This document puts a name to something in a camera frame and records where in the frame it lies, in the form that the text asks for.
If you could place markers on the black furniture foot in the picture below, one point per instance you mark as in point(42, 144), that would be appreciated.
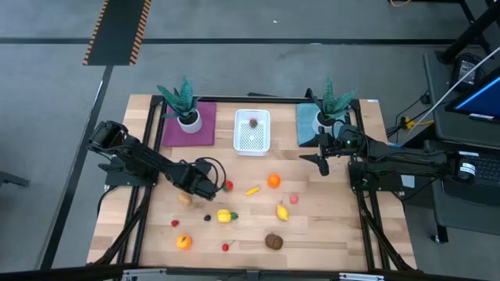
point(13, 179)

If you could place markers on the plain toy orange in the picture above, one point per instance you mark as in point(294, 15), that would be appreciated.
point(274, 181)

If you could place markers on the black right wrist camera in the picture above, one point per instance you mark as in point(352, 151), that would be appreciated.
point(348, 138)

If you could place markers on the dark grey side table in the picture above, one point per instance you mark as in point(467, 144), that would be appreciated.
point(468, 214)

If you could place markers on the yellow toy banana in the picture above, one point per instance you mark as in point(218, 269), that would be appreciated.
point(252, 191)

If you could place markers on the grey desk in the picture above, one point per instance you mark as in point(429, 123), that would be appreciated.
point(439, 113)

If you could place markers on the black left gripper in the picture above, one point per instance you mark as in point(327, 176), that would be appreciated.
point(199, 185)

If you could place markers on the yellow toy lemon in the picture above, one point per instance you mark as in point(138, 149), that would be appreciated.
point(282, 213)

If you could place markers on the red toy raspberry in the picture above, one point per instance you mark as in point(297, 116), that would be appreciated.
point(175, 223)

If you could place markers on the silver metal bracket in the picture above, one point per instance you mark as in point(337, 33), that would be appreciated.
point(140, 272)
point(361, 277)

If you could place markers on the pink toy peach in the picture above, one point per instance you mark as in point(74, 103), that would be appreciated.
point(294, 199)

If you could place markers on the brown toy kiwi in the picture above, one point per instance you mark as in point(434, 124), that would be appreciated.
point(273, 242)

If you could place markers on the monitor with blue screen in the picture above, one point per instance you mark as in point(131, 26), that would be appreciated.
point(484, 101)

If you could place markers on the black laptop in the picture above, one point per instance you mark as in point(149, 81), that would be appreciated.
point(488, 171)

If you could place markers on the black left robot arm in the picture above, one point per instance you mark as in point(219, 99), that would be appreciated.
point(136, 154)

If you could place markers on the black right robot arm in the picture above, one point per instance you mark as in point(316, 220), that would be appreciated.
point(410, 160)

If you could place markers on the purple cloth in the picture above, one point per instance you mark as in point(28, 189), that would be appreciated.
point(207, 129)

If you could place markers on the black hazard-striped floor mat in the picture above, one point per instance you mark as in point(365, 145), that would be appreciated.
point(117, 31)

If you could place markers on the small red toy strawberry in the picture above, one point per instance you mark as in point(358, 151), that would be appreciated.
point(254, 123)

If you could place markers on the teal cloth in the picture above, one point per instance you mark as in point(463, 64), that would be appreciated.
point(304, 125)

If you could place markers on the black aluminium table frame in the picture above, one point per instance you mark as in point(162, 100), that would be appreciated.
point(281, 100)

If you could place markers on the yellow toy pineapple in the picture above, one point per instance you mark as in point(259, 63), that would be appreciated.
point(224, 215)

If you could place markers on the black stand leg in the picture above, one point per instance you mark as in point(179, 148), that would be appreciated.
point(468, 35)

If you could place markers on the tan toy potato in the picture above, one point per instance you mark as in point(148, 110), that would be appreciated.
point(184, 199)

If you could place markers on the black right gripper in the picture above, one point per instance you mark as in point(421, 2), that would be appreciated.
point(324, 148)

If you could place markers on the snake plant in white pot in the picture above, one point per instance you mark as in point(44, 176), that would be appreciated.
point(190, 124)
point(332, 103)

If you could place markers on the black power adapter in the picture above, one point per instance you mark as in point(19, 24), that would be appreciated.
point(465, 72)

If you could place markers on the white perforated plastic basket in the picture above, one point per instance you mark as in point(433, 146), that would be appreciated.
point(261, 134)

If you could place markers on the large red toy strawberry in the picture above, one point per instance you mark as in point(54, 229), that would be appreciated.
point(229, 186)

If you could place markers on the thin white rod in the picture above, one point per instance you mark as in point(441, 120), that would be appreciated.
point(454, 90)

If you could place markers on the toy tangerine with green leaf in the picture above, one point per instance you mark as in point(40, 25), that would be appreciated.
point(183, 242)

